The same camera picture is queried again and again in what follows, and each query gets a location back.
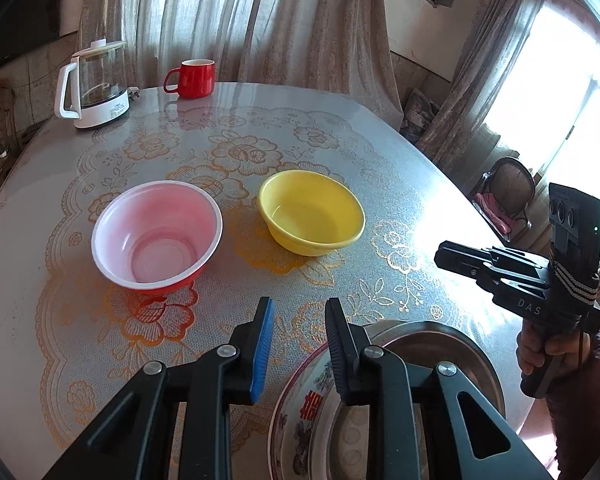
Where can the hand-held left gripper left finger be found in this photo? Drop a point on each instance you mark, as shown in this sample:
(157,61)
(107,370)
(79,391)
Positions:
(261,352)

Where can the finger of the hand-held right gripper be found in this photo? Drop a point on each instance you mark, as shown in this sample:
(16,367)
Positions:
(470,259)
(522,291)

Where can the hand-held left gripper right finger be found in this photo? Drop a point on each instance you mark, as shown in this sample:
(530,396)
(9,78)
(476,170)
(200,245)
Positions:
(335,342)

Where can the white printed plate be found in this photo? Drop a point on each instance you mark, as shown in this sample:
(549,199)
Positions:
(300,410)

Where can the stainless steel plate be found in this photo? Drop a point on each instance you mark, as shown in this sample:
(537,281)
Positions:
(430,345)

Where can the yellow plastic bowl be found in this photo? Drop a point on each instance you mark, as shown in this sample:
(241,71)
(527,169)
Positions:
(310,210)

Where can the red plastic bowl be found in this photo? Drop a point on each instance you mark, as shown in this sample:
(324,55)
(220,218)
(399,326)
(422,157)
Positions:
(155,230)

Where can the person's right forearm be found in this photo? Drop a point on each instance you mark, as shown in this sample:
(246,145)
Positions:
(590,410)

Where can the person's right hand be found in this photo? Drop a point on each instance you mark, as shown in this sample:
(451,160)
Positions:
(526,355)

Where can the pink cloth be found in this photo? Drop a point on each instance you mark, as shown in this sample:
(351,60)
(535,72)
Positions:
(495,212)

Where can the round-backed dark chair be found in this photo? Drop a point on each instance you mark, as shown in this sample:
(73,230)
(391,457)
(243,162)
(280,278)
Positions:
(515,180)

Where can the bright window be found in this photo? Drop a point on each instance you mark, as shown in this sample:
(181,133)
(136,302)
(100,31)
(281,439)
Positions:
(560,85)

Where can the grey patterned sack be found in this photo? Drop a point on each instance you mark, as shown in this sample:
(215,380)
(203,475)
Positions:
(421,110)

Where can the narrow beige curtain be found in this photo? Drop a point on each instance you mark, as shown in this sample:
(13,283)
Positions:
(485,60)

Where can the floral lace tablecloth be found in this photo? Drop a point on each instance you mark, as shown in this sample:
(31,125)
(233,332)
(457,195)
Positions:
(230,140)

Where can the red mug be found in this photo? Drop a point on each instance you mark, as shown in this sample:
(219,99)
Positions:
(197,82)

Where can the white glass electric kettle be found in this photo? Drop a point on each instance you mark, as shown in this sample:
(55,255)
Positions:
(100,110)

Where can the wide beige curtain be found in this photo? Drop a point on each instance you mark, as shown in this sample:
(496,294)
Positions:
(240,20)

